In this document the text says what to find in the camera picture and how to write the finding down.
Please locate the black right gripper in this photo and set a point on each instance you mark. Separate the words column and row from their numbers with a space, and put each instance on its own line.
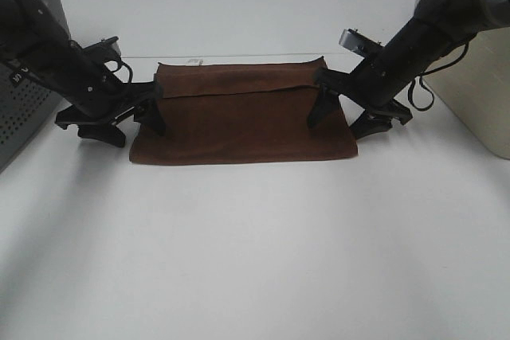
column 375, row 82

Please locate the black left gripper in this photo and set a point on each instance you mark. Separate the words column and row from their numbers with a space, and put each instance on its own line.
column 98, row 96

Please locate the brown towel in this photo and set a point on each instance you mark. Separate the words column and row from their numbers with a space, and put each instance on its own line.
column 241, row 113

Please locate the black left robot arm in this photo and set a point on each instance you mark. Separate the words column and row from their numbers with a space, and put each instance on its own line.
column 24, row 24

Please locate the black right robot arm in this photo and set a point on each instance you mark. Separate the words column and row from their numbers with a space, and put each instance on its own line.
column 461, row 20

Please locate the grey perforated plastic basket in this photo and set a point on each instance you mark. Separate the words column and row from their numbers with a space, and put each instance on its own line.
column 25, row 105

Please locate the beige plastic bin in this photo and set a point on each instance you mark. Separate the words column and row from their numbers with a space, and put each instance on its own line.
column 476, row 89

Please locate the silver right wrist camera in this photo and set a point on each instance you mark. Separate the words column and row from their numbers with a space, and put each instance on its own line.
column 357, row 43

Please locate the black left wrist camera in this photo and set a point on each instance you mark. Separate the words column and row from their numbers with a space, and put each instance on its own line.
column 107, row 50

